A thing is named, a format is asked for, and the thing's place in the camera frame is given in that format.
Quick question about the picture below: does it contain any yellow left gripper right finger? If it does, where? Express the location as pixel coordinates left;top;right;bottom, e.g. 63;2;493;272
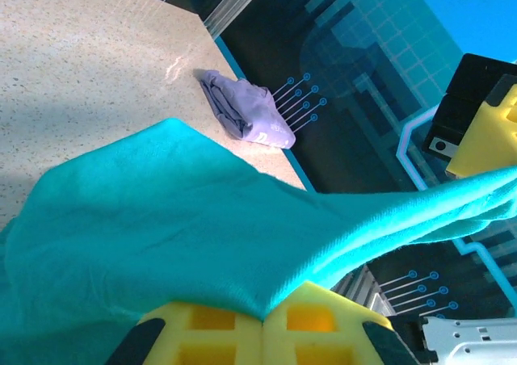
262;280;421;365

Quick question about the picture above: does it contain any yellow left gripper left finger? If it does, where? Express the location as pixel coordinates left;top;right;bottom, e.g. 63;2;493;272
105;299;264;365

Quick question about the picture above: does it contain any teal t-shirt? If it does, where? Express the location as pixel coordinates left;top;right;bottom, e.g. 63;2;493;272
0;117;517;365

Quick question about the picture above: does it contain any folded purple t-shirt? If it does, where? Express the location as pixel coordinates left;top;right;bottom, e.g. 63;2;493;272
197;69;296;151

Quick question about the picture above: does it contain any aluminium frame post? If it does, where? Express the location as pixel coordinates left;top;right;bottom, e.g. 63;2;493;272
204;0;275;37

